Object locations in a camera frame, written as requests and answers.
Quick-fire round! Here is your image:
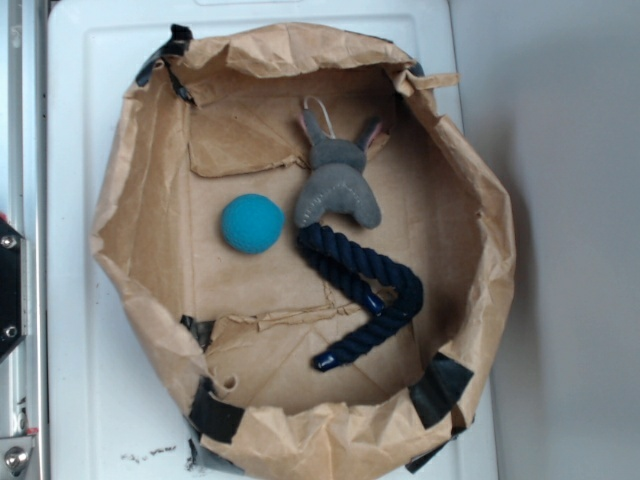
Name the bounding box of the dark blue twisted rope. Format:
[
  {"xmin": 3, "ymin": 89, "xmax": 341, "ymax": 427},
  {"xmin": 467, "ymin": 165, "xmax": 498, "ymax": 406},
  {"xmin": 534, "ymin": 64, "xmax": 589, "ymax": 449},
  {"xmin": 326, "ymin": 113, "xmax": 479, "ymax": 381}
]
[{"xmin": 296, "ymin": 224, "xmax": 425, "ymax": 372}]

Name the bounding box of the brown paper lined box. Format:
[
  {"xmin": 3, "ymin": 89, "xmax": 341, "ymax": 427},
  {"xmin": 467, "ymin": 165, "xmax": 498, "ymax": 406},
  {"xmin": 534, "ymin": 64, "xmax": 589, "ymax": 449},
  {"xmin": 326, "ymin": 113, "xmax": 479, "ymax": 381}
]
[{"xmin": 91, "ymin": 23, "xmax": 516, "ymax": 479}]

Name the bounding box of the grey plush bunny toy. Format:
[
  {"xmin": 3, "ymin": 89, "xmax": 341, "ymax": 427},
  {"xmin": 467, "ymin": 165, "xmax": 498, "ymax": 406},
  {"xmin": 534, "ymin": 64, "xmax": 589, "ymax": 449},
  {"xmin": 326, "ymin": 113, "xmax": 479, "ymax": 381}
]
[{"xmin": 294, "ymin": 96, "xmax": 382, "ymax": 229}]

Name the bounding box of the teal felt ball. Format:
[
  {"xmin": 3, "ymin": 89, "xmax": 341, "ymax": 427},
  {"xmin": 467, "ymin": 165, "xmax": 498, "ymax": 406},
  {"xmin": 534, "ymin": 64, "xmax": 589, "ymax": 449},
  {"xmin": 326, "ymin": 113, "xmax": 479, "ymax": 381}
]
[{"xmin": 221, "ymin": 194, "xmax": 285, "ymax": 254}]

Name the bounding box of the black metal bracket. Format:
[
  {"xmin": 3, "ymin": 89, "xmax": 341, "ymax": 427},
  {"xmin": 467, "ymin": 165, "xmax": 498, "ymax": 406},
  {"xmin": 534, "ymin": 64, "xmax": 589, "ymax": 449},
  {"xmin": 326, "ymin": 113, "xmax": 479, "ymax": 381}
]
[{"xmin": 0, "ymin": 212, "xmax": 27, "ymax": 363}]

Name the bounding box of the aluminium frame rail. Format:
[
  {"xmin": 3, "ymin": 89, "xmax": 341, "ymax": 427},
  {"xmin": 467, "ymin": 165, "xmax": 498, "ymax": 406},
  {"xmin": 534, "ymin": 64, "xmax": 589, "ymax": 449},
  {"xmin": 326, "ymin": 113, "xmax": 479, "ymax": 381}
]
[{"xmin": 1, "ymin": 1, "xmax": 50, "ymax": 479}]

